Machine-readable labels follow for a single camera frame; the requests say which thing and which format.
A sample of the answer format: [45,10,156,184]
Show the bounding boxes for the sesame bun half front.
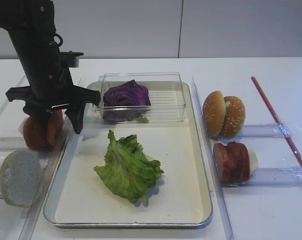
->
[219,96,245,140]

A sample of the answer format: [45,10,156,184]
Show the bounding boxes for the clear rail under tomatoes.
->
[0,137,27,151]

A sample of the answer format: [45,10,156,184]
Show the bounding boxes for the red plastic strip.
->
[251,76,302,168]

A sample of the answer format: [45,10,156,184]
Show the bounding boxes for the long clear rail right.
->
[191,75,234,240]

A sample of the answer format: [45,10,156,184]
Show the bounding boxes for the clear rail under patties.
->
[222,167,302,188]

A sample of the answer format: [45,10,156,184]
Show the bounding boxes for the small green lettuce scrap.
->
[135,116,149,123]

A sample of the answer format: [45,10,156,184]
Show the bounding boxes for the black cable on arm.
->
[49,32,64,48]

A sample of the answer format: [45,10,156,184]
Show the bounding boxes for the white bread slice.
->
[0,150,42,208]

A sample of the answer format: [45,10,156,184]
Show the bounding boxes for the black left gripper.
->
[6,51,101,147]

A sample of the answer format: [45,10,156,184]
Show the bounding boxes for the far left clear rail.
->
[0,75,26,116]

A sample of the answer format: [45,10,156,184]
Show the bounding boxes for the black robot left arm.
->
[0,0,101,150]

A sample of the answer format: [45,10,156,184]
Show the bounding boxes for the purple cabbage wedge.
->
[103,80,151,122]

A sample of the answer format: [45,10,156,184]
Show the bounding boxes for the meat patty slice middle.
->
[227,141,243,182]

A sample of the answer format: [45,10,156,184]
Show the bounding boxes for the metal baking tray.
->
[43,83,213,228]

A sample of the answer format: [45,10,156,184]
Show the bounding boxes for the meat patty slice outer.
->
[213,143,230,182]

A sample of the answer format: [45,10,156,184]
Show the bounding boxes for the long clear rail left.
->
[18,117,74,240]

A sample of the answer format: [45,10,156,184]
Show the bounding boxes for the green lettuce leaf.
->
[94,130,164,205]

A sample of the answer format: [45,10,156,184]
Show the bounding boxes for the long clear rail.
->
[191,75,234,240]
[18,117,74,240]

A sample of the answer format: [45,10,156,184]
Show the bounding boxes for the sesame bun half back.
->
[202,90,226,137]

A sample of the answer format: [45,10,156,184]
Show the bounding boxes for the clear rail under bun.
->
[236,123,292,138]

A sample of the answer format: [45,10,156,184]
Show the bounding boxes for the clear plastic container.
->
[88,72,186,124]

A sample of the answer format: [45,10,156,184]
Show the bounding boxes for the sesame bun half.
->
[219,96,245,140]
[202,90,226,137]

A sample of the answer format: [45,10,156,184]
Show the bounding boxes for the stacked tomato slices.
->
[19,110,64,150]

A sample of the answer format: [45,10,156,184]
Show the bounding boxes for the meat patty slice inner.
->
[237,143,250,182]

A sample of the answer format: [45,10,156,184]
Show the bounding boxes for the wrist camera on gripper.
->
[60,51,84,68]

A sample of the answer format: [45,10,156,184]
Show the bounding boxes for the meat patty slice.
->
[227,141,243,182]
[213,143,230,182]
[237,143,250,182]

